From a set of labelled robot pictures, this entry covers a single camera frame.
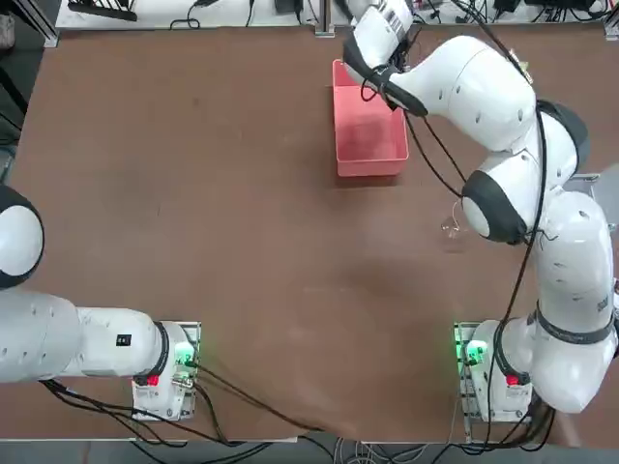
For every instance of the large glass beaker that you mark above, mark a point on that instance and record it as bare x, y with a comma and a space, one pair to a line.
450, 232

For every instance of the aluminium frame rail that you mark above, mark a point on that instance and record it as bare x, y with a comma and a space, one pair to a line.
38, 21

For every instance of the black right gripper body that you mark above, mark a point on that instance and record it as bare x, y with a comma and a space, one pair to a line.
401, 53

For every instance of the black power adapter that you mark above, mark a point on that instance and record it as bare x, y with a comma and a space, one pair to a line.
289, 6
344, 7

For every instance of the aluminium post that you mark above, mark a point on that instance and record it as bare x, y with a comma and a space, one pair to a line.
324, 19

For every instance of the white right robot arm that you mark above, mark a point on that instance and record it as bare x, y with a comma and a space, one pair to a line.
483, 87

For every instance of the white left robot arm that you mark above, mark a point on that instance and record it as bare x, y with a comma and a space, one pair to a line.
38, 338

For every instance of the pink plastic bin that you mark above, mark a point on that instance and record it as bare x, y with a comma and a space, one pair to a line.
367, 140

